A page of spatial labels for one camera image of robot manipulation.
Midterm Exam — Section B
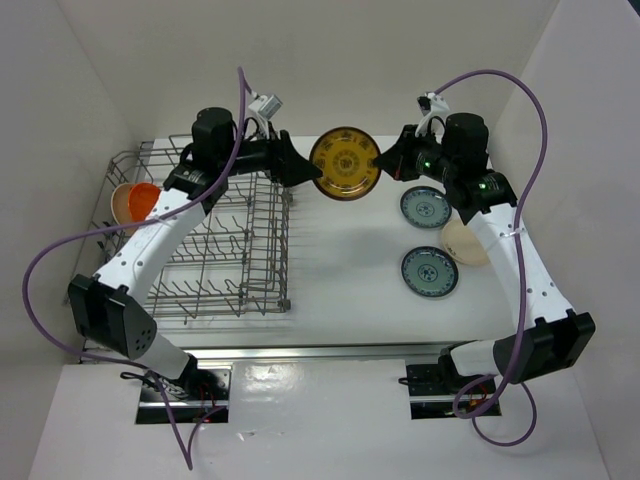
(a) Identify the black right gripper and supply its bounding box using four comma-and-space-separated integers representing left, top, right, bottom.
374, 124, 457, 184

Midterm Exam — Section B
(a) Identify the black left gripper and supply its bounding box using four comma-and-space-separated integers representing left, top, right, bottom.
218, 120, 322, 188

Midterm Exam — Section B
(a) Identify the blue patterned plate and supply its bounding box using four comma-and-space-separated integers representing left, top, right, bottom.
400, 246, 459, 299
400, 186, 452, 229

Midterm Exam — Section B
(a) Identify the yellow patterned plate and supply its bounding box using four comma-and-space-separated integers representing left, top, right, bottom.
309, 126, 381, 201

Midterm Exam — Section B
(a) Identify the orange plastic plate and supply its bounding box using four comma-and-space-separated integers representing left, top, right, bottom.
127, 182, 161, 223

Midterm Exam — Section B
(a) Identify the cream plate with characters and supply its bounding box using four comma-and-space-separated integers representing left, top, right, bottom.
110, 183, 134, 224

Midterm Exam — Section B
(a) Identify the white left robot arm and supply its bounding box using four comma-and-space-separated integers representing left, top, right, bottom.
68, 107, 322, 400

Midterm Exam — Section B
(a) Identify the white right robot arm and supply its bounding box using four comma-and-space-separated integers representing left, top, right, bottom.
374, 113, 596, 393

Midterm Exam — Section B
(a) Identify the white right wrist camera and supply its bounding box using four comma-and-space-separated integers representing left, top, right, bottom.
415, 92, 451, 137

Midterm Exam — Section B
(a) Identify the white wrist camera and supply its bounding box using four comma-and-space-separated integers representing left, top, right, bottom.
248, 92, 283, 123
415, 92, 451, 137

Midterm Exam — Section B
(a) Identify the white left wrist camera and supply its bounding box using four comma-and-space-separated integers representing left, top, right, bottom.
248, 92, 283, 123

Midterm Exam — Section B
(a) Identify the grey wire dish rack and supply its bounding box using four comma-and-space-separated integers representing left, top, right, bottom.
63, 130, 294, 322

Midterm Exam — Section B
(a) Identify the aluminium rail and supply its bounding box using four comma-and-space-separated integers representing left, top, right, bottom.
187, 342, 447, 362

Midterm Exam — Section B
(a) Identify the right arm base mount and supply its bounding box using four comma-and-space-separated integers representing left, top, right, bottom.
397, 364, 496, 420

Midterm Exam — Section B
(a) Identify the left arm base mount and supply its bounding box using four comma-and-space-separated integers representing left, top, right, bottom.
120, 368, 232, 425

